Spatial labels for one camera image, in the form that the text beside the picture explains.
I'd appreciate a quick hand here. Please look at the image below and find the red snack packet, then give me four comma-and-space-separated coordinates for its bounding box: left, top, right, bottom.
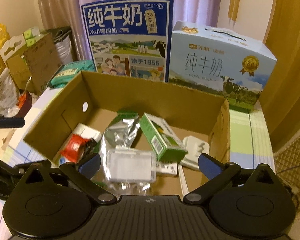
60, 134, 89, 163

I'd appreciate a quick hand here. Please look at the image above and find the black audio cable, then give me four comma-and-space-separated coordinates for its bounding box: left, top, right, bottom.
79, 138, 98, 160

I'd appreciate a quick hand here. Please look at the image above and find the white power adapter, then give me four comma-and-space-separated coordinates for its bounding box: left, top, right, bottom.
180, 136, 210, 171

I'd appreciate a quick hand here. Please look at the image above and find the white Mecobalamin tablet box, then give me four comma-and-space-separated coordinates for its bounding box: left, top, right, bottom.
52, 123, 101, 166

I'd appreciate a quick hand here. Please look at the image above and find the clear plastic container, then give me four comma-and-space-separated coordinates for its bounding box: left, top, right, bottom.
105, 148, 157, 183

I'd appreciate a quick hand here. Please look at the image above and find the narrow white medicine box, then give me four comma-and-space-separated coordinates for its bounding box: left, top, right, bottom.
156, 161, 178, 177

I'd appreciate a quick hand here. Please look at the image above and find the green white spray box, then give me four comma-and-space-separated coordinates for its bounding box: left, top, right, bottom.
140, 113, 188, 163

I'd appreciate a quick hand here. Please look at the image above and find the clear plastic bag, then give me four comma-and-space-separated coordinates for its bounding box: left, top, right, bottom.
0, 68, 20, 117

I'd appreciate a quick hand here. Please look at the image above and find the brown tray with items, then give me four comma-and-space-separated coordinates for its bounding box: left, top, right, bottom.
15, 90, 32, 118

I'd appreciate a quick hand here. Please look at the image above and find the silver foil pouch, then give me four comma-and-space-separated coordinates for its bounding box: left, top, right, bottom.
99, 111, 140, 197

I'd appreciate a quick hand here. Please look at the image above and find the brown cardboard box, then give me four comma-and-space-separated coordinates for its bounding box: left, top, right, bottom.
23, 70, 231, 198

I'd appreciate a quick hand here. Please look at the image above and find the quilted beige chair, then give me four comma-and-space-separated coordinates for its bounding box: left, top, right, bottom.
274, 136, 300, 218

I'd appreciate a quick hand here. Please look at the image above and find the green plastic snack package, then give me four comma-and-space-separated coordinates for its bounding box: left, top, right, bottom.
47, 60, 96, 88

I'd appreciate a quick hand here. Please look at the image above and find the light blue milk carton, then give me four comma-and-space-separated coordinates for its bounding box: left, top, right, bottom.
168, 21, 277, 111

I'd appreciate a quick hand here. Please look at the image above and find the dark blue milk carton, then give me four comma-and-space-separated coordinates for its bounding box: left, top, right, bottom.
81, 0, 174, 82

